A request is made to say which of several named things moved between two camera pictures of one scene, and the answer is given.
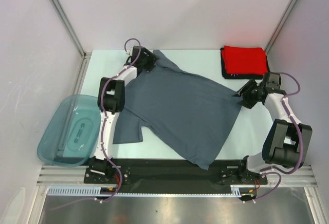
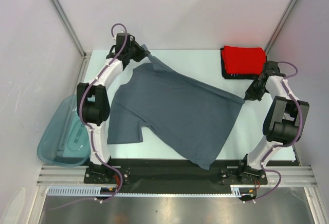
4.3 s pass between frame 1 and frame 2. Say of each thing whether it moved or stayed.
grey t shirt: stayed
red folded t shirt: stayed
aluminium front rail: stayed
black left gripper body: moved
